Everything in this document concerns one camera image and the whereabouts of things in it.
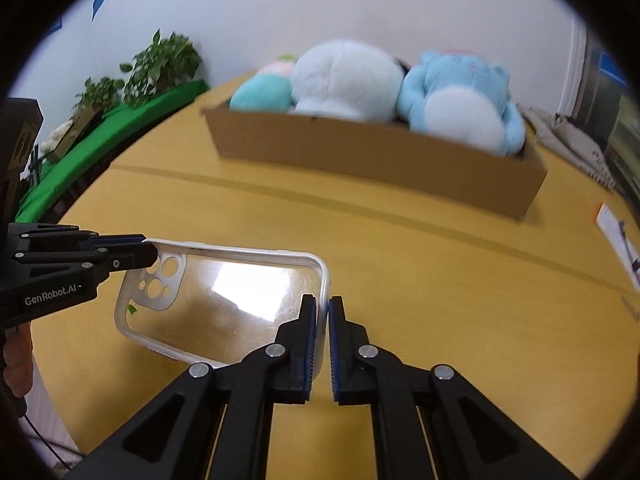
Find grey printed bag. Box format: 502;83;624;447
525;105;626;191

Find person's left hand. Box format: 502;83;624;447
0;325;35;398

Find blue plush toy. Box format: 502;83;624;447
397;50;527;157

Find cardboard box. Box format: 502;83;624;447
200;97;549;222

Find clear phone case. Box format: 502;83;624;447
114;238;332;368

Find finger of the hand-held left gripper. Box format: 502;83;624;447
10;224;147;252
17;241;160;287

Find white card with orange edge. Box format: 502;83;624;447
592;203;640;291

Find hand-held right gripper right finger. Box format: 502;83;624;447
327;296;581;480

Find green cloth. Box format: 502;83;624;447
15;79;210;223

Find peach and teal plush toy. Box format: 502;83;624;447
229;55;301;113

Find brown board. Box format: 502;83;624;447
52;107;98;161

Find white plush toy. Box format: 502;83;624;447
290;37;406;122

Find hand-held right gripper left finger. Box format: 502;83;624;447
65;294;318;480

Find black cable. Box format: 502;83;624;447
20;407;76;476

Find dark box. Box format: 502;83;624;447
0;99;43;226

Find small potted green plant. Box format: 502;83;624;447
74;77;126;111

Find blue banner sign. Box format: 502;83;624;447
597;50;630;93

